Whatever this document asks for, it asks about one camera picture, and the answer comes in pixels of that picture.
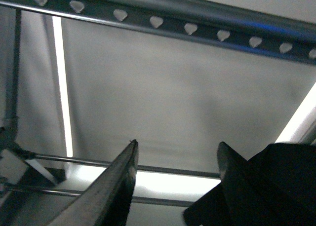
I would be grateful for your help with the metal drying rack frame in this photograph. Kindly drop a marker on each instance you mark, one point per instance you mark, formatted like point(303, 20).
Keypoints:
point(81, 79)

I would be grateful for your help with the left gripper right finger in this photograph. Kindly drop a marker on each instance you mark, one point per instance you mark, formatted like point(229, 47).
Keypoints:
point(232, 166)

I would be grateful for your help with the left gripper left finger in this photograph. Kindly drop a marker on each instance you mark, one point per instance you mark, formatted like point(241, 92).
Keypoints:
point(106, 202)

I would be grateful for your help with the black printed t-shirt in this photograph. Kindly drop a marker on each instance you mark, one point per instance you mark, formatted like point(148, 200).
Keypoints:
point(280, 191)

